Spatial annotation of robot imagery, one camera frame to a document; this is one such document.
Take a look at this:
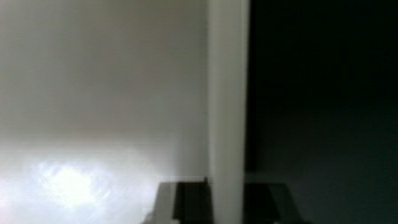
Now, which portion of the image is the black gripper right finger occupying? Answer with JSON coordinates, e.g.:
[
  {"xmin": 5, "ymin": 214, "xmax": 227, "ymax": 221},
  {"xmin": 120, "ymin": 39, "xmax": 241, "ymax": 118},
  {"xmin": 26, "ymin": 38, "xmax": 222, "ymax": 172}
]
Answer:
[{"xmin": 243, "ymin": 183, "xmax": 309, "ymax": 224}]

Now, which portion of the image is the white square tabletop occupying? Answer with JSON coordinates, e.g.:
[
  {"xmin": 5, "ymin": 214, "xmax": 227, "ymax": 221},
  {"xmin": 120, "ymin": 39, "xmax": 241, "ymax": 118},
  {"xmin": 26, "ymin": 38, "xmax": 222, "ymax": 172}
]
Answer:
[{"xmin": 0, "ymin": 0, "xmax": 248, "ymax": 224}]

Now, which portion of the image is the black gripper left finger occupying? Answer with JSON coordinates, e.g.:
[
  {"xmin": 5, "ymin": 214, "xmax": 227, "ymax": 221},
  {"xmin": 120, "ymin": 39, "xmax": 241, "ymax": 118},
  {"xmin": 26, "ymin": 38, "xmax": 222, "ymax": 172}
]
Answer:
[{"xmin": 142, "ymin": 178, "xmax": 211, "ymax": 224}]

